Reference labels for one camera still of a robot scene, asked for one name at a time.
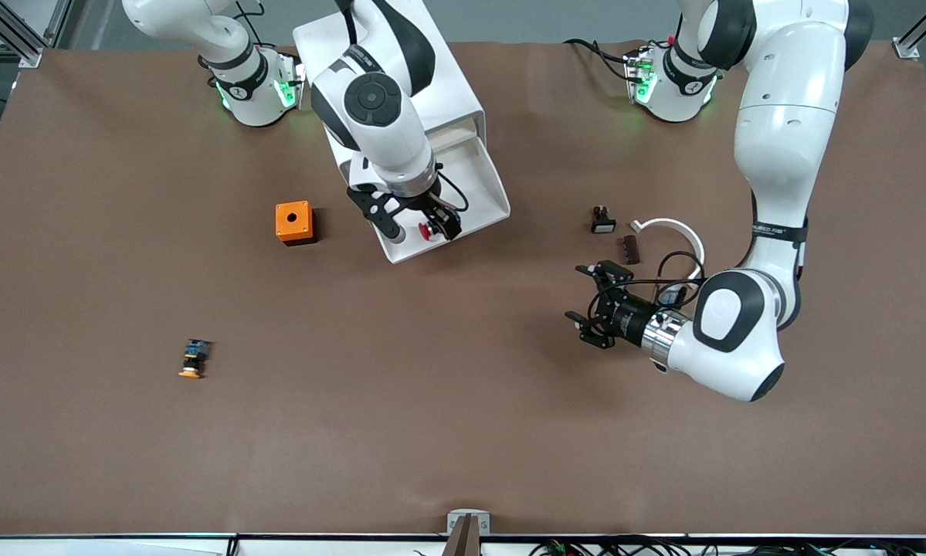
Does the orange push-button enclosure box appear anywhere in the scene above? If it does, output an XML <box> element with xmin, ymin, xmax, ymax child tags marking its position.
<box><xmin>275</xmin><ymin>201</ymin><xmax>317</xmax><ymax>246</ymax></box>

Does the grey metal bracket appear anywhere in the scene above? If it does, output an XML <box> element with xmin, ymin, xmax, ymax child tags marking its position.
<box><xmin>446</xmin><ymin>509</ymin><xmax>491</xmax><ymax>536</ymax></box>

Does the black base cable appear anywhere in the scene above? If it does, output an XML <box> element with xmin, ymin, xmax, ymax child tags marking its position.
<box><xmin>563</xmin><ymin>37</ymin><xmax>635</xmax><ymax>82</ymax></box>

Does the white plastic drawer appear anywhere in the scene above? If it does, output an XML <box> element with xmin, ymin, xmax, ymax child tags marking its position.
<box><xmin>337</xmin><ymin>131</ymin><xmax>511</xmax><ymax>265</ymax></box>

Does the white curved plastic ring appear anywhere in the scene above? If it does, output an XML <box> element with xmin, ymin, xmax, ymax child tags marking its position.
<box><xmin>629</xmin><ymin>218</ymin><xmax>707</xmax><ymax>288</ymax></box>

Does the white drawer cabinet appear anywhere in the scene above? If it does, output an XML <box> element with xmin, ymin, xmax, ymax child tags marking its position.
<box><xmin>293</xmin><ymin>0</ymin><xmax>487</xmax><ymax>182</ymax></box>

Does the yellow mushroom push button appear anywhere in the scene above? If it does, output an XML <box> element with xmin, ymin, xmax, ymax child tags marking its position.
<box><xmin>178</xmin><ymin>338</ymin><xmax>212</xmax><ymax>380</ymax></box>

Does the brown pole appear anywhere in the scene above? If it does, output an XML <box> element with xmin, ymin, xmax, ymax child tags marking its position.
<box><xmin>443</xmin><ymin>514</ymin><xmax>480</xmax><ymax>556</ymax></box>

